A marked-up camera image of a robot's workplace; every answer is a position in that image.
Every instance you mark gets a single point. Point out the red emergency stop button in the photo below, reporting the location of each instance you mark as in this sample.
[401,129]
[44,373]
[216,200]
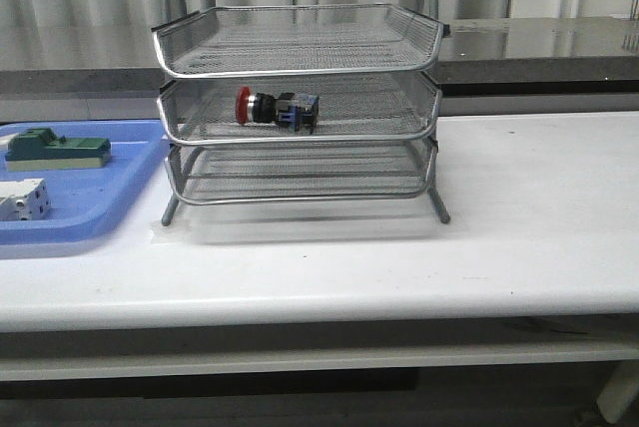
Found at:
[292,111]

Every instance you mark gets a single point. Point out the blue plastic tray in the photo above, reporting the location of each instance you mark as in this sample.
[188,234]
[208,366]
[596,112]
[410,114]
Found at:
[89,203]

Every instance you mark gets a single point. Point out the dark stone counter ledge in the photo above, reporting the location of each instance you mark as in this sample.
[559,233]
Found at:
[479,57]

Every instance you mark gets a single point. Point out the white circuit breaker block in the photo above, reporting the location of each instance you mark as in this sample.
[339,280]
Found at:
[24,200]

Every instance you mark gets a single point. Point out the white table leg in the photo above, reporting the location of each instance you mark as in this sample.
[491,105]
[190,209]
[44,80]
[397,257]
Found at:
[619,391]

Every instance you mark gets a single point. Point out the green beige switch block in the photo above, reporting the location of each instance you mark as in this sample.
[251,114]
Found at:
[40,149]

